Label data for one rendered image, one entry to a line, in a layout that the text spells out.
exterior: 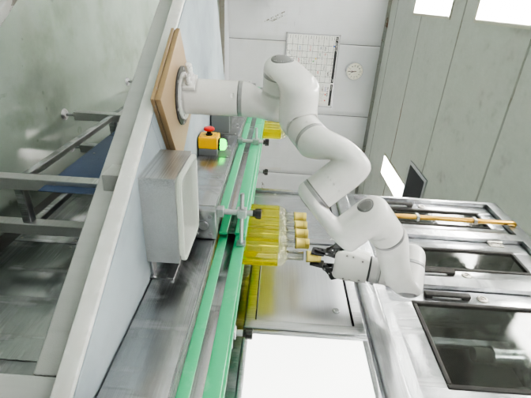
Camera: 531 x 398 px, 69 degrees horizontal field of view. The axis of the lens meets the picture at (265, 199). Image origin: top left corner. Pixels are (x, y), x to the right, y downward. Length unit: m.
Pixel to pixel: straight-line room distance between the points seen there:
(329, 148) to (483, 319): 0.81
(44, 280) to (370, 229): 1.03
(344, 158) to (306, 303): 0.52
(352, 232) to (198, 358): 0.41
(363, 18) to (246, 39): 1.93
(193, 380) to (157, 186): 0.39
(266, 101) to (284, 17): 5.89
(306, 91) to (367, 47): 6.18
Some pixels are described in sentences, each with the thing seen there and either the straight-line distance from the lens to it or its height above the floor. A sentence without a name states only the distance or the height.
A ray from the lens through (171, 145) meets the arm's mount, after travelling 1.04.
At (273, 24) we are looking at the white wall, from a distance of 6.91.
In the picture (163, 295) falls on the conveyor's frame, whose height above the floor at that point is 0.80.
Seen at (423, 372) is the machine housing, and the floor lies 1.46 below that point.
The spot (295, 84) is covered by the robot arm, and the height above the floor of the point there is 1.07.
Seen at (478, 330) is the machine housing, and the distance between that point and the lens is 1.38.
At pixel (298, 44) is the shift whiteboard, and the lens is 6.92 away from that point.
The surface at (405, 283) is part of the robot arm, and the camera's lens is 1.02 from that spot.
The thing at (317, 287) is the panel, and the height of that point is 1.20.
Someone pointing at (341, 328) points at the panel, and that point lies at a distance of 1.14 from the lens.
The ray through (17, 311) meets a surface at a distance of 1.35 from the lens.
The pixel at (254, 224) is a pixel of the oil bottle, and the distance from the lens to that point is 1.25.
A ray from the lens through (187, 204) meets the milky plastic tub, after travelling 1.04.
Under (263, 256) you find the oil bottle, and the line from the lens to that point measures 1.14.
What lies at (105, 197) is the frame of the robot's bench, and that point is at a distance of 0.89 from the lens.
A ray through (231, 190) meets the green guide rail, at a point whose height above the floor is 0.91.
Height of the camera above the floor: 1.03
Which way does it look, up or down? 1 degrees down
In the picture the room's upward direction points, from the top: 94 degrees clockwise
